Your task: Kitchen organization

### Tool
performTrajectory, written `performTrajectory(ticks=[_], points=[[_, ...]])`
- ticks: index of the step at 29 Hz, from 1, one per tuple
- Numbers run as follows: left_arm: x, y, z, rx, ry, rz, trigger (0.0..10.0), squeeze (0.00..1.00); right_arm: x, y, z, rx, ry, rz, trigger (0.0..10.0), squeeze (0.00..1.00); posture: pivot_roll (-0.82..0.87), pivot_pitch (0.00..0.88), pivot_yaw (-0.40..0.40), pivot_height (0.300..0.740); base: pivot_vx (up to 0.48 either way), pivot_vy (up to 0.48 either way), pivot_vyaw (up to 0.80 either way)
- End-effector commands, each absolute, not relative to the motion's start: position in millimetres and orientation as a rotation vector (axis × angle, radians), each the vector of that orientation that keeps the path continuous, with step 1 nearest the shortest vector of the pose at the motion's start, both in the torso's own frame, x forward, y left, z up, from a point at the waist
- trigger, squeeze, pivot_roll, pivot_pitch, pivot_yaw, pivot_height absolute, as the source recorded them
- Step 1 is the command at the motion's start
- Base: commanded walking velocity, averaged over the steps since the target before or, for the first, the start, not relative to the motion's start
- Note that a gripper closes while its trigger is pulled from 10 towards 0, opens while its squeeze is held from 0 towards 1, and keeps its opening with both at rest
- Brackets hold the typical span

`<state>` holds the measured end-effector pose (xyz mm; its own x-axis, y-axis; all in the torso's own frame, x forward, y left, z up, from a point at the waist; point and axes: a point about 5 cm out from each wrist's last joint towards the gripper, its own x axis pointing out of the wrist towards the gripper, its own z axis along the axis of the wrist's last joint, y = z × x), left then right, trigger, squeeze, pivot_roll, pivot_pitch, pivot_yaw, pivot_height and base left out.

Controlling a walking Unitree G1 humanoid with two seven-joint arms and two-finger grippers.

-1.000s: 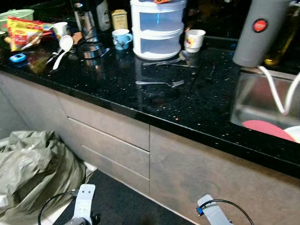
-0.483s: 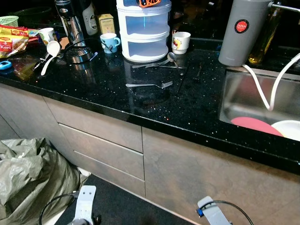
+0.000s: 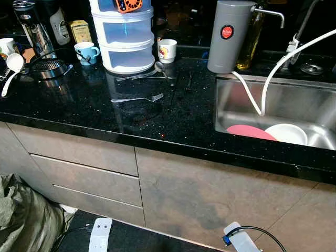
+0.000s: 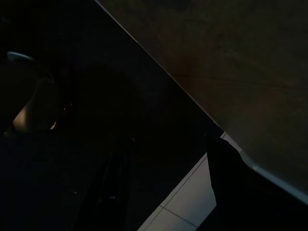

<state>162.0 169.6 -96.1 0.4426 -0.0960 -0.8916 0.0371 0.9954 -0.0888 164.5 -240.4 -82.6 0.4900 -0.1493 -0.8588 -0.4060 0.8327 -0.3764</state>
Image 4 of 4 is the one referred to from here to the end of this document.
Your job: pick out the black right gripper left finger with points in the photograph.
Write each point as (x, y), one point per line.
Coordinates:
(113, 192)

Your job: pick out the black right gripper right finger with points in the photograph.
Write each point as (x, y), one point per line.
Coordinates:
(240, 192)

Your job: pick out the brown kitchen base cabinet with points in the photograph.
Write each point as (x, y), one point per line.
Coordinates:
(240, 60)

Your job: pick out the black floor mat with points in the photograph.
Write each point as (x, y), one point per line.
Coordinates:
(144, 108)

